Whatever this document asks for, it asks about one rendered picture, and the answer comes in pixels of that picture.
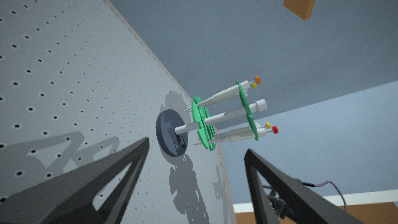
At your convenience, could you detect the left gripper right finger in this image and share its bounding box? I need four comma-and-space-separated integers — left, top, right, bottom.
244, 149, 365, 224

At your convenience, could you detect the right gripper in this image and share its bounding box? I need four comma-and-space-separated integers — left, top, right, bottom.
263, 185, 297, 223

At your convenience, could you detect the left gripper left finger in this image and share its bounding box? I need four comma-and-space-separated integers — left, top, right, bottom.
0, 137, 150, 224

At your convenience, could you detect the grey perforated base plate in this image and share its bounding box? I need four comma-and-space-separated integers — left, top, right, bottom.
0, 0, 231, 224

